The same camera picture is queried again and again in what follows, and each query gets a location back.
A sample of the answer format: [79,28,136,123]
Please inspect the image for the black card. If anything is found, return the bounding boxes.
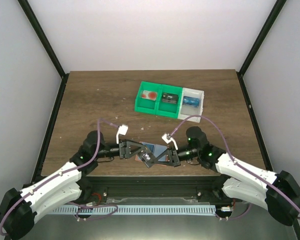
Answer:
[137,150,156,168]
[161,92,179,104]

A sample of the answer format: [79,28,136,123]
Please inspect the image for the pink card holder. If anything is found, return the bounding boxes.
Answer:
[135,142,168,162]

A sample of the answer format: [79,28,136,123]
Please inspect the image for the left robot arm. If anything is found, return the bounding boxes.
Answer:
[0,130,147,240]

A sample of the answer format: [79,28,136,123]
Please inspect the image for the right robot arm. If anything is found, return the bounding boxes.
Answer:
[161,126,300,226]

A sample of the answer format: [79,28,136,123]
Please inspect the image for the red white card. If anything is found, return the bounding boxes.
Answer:
[140,90,158,101]

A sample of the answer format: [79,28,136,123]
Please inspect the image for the black card in bin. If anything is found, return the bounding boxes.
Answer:
[161,92,179,104]

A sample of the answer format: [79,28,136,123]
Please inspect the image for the blue card in bin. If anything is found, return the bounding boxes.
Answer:
[182,96,200,108]

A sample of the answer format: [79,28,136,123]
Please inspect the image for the left green bin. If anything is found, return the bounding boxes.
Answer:
[134,81,162,115]

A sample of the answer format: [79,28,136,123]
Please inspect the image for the green bin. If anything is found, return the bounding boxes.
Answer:
[134,81,162,115]
[156,84,183,119]

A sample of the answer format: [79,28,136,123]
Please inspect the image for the middle green bin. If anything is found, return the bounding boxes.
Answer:
[156,84,183,119]

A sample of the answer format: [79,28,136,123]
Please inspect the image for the white bin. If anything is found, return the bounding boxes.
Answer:
[177,87,205,120]

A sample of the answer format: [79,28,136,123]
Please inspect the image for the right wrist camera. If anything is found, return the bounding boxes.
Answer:
[161,133,179,150]

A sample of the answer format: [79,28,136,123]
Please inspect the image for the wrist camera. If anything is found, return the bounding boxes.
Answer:
[161,133,179,150]
[116,124,129,144]

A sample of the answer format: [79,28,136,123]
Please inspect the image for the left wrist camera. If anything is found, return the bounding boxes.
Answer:
[116,124,129,144]

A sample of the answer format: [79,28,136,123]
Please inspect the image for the light blue cable duct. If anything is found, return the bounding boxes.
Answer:
[50,205,216,216]

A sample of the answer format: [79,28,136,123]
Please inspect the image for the black aluminium frame rail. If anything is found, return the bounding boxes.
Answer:
[75,176,232,205]

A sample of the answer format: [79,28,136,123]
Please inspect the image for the left black frame post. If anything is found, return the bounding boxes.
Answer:
[16,0,67,79]

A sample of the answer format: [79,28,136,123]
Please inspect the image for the black frame post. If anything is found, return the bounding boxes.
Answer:
[237,0,288,76]
[16,0,67,79]

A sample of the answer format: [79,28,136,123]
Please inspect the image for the right black frame post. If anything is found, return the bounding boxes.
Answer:
[237,0,288,76]

